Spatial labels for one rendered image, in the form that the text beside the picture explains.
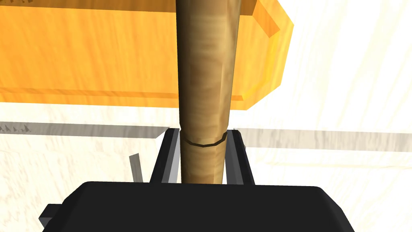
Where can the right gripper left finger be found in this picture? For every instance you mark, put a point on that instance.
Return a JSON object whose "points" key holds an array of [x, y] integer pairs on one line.
{"points": [[165, 161]]}

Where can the orange wooden drawer front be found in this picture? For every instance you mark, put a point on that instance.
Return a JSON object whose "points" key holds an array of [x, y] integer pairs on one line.
{"points": [[90, 54]]}

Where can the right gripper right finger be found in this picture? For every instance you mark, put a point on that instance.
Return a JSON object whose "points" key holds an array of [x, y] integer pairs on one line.
{"points": [[239, 161]]}

